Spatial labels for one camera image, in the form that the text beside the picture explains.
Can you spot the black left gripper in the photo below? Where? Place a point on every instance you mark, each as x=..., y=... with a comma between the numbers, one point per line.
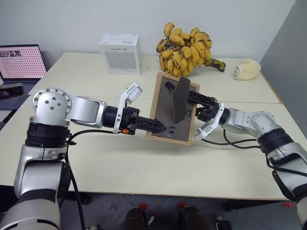
x=128, y=119

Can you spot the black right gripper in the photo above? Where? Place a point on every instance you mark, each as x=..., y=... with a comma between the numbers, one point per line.
x=209, y=111

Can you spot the wooden picture frame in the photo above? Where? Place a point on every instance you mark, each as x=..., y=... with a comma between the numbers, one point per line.
x=165, y=112

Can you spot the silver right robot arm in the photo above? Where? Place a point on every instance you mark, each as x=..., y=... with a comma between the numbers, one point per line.
x=275, y=141

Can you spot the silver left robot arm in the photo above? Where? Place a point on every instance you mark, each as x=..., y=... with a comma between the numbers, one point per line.
x=48, y=112

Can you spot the yellow banana bunch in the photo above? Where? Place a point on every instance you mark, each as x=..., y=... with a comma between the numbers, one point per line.
x=184, y=52

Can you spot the white printed cardboard box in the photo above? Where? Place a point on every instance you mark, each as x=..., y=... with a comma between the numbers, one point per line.
x=122, y=55

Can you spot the dark rounded shape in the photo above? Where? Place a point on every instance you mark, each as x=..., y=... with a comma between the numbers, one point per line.
x=194, y=219
x=134, y=219

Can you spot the grey partition panel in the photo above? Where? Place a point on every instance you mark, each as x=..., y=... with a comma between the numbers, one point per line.
x=287, y=55

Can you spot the open laptop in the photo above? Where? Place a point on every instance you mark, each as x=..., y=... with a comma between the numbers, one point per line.
x=20, y=64

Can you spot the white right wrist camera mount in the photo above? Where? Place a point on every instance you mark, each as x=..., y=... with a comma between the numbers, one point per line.
x=208, y=128

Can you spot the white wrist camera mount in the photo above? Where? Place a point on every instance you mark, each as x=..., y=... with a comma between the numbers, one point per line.
x=208, y=128
x=132, y=92

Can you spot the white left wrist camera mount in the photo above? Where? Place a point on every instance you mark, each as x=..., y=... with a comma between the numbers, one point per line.
x=132, y=92

